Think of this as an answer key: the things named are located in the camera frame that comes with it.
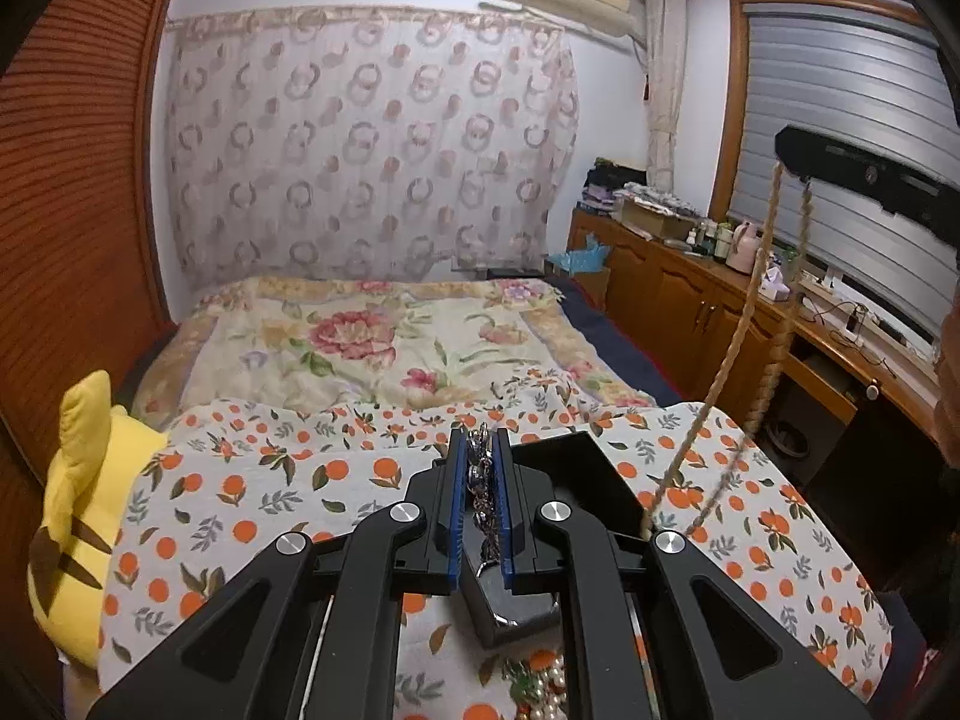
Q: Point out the yellow plush toy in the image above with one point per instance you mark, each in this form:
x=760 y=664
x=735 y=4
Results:
x=67 y=510

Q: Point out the waste bin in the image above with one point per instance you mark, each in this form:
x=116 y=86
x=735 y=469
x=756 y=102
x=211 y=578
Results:
x=789 y=444

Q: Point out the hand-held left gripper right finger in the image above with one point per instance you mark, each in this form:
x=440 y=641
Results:
x=505 y=517

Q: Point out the blue plastic bag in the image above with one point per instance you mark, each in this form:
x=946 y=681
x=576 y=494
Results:
x=577 y=256

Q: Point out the black jewelry box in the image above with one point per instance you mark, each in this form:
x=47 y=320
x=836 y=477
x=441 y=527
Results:
x=585 y=457

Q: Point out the orange-print bed sheet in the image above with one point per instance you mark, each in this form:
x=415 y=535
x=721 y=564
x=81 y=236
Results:
x=225 y=510

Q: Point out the tissue box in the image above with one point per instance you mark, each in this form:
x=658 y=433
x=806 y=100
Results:
x=774 y=289

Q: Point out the pink kettle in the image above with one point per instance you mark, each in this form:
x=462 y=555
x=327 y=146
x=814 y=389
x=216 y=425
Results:
x=742 y=249

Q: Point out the grey window blind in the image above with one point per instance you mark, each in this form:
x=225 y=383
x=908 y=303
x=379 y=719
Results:
x=825 y=90

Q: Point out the tied white curtain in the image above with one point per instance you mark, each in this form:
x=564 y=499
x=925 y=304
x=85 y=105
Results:
x=664 y=90

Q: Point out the wooden cabinet desk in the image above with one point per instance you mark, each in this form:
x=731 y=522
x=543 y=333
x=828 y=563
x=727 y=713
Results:
x=675 y=285

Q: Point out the pile of pearl jewelry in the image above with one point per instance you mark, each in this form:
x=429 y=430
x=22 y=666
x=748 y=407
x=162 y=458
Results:
x=536 y=679

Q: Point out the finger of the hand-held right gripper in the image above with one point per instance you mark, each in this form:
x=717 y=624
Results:
x=862 y=172

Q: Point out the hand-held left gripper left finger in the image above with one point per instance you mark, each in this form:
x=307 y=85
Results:
x=453 y=517

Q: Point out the wooden louvred door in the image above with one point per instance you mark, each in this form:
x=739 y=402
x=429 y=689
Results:
x=75 y=202

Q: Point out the stack of folded clothes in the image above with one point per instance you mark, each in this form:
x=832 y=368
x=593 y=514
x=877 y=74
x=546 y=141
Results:
x=607 y=187

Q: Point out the floral quilt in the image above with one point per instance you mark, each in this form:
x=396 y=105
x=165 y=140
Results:
x=352 y=337

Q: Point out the navy bed sheet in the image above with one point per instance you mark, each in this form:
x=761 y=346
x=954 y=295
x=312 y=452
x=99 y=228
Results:
x=615 y=345

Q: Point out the cardboard box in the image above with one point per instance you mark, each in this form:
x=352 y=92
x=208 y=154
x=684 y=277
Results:
x=656 y=219

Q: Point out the white power strip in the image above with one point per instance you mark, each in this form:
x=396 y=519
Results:
x=821 y=285

